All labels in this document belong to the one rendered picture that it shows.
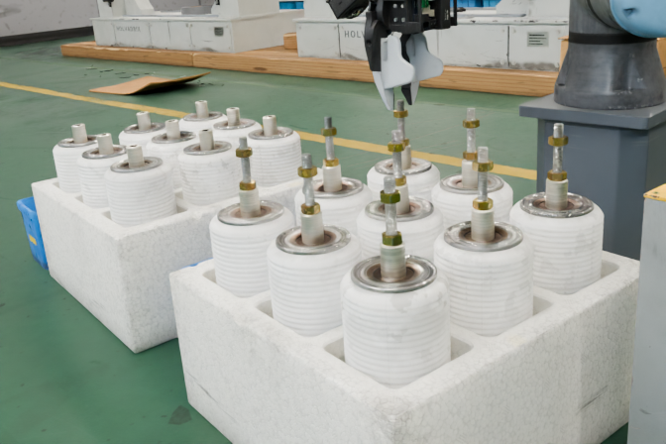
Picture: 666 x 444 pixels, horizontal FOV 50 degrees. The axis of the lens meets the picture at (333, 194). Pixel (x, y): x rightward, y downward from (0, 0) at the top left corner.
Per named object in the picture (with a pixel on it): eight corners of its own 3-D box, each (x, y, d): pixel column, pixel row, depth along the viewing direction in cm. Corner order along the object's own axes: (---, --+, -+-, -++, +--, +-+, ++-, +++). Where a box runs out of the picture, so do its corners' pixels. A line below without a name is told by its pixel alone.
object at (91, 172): (140, 242, 125) (123, 142, 119) (164, 257, 118) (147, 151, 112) (86, 258, 120) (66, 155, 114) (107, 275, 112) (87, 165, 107)
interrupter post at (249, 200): (244, 221, 79) (241, 193, 78) (238, 215, 81) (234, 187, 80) (265, 217, 80) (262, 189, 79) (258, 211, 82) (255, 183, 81)
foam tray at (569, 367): (410, 301, 112) (406, 192, 106) (647, 408, 82) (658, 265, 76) (187, 403, 89) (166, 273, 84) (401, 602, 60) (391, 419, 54)
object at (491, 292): (420, 387, 77) (415, 231, 71) (496, 363, 80) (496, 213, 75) (469, 436, 69) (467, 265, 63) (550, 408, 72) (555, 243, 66)
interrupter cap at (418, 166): (408, 159, 99) (407, 154, 98) (443, 169, 92) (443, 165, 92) (363, 169, 95) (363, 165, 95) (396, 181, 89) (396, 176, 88)
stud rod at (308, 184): (312, 229, 70) (306, 156, 68) (304, 228, 71) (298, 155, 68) (319, 226, 71) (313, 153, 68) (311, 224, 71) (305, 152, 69)
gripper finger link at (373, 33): (371, 71, 85) (375, -4, 84) (362, 70, 87) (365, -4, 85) (396, 71, 89) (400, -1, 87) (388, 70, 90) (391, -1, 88)
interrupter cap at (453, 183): (459, 201, 80) (459, 195, 80) (428, 183, 87) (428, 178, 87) (516, 189, 82) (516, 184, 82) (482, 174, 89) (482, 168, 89)
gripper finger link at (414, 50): (438, 108, 89) (430, 36, 85) (402, 104, 93) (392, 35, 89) (453, 100, 91) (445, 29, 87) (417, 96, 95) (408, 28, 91)
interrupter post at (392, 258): (380, 272, 63) (378, 238, 62) (406, 271, 63) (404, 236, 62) (381, 283, 61) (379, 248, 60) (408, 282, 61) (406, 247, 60)
